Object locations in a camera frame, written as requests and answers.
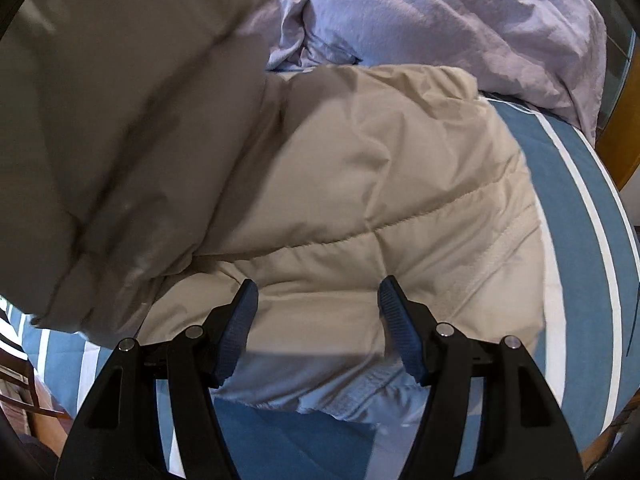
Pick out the blue white striped bedsheet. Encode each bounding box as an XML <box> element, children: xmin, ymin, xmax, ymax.
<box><xmin>0</xmin><ymin>94</ymin><xmax>640</xmax><ymax>480</ymax></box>

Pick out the beige puffer jacket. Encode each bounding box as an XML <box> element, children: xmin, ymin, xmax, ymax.
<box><xmin>1</xmin><ymin>0</ymin><xmax>544</xmax><ymax>422</ymax></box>

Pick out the large lavender pillow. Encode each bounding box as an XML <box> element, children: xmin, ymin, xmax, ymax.
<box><xmin>300</xmin><ymin>0</ymin><xmax>606</xmax><ymax>139</ymax></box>

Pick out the dark wooden chair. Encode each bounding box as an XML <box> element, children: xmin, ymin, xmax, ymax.
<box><xmin>0</xmin><ymin>303</ymin><xmax>74</xmax><ymax>441</ymax></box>

